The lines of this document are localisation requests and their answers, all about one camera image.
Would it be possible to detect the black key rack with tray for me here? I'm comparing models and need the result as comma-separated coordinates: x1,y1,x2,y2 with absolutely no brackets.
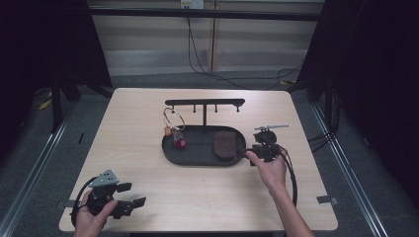
161,98,247,167

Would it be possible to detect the key bunch with colourful tags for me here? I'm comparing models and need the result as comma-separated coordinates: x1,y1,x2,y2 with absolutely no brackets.
162,107,188,151

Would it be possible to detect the black wall cable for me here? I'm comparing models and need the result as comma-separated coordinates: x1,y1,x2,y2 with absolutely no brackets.
186,16,305,92

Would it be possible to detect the yellow floor tape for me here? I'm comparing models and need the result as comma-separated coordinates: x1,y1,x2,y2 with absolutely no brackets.
38,98,53,112

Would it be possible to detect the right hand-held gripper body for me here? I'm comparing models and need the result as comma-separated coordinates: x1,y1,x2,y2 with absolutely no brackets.
251,123,290,163

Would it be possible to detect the black curtain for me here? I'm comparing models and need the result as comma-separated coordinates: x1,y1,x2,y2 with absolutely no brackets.
286,0,419,210
0,0,114,166

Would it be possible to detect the hand-held gripper cable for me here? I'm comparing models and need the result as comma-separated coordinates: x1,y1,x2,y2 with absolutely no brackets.
70,177,97,228
263,131,299,207

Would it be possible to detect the left hand-held gripper cable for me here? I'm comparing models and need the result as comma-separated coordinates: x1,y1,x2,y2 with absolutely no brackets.
70,177,97,228

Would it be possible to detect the metal floor rail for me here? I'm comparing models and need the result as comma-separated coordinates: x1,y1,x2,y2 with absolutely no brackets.
310,103,390,237
0,112,72,237

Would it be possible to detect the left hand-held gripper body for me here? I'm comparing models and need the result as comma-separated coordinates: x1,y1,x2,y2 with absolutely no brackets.
86,169,136,220

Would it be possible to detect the person's left hand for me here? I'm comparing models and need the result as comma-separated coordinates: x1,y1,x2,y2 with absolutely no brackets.
73,192,119,237

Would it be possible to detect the right hand-held gripper cable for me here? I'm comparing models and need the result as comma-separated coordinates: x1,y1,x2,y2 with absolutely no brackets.
263,131,299,207

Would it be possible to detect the black horizontal bar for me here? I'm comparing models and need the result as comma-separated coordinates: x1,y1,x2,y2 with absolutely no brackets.
88,7,325,23

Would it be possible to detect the white wall socket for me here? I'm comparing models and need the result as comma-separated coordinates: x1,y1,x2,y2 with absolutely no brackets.
180,0,206,10

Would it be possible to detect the black metal stand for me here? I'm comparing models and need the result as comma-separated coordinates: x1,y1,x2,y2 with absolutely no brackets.
324,75,341,136
48,75,65,134

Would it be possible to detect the brown zip pouch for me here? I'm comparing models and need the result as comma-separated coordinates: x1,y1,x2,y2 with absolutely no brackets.
211,130,239,162

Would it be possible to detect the black floor cable bundle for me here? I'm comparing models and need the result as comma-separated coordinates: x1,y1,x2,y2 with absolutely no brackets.
307,129,336,154

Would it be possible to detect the person's right hand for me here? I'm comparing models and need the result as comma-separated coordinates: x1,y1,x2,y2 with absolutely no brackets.
245,150,288,196

